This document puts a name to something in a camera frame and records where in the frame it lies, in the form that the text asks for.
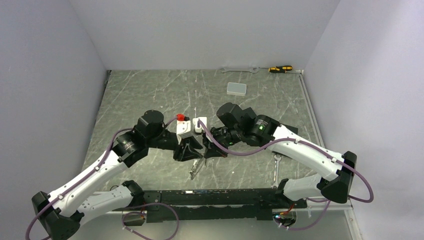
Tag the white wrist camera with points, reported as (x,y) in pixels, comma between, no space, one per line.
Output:
(199,123)
(183,127)

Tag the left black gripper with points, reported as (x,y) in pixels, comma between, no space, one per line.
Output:
(188,152)

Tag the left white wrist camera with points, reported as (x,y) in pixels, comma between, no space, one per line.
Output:
(183,127)

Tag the silver open-end wrench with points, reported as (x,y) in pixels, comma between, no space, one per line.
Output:
(252,70)

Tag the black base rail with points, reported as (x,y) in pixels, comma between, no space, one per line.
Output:
(216,204)

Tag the yellow black screwdriver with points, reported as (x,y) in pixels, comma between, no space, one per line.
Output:
(279,69)

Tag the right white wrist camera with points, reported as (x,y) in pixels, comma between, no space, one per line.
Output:
(199,123)

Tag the black rectangular device box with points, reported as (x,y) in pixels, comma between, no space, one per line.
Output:
(293,129)

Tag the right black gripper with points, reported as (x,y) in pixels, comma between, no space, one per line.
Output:
(211,150)

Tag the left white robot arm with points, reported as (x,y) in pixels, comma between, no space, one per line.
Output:
(64,210)

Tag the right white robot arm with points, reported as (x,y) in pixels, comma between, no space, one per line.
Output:
(333,170)

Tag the grey plastic box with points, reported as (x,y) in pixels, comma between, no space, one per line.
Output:
(236,89)

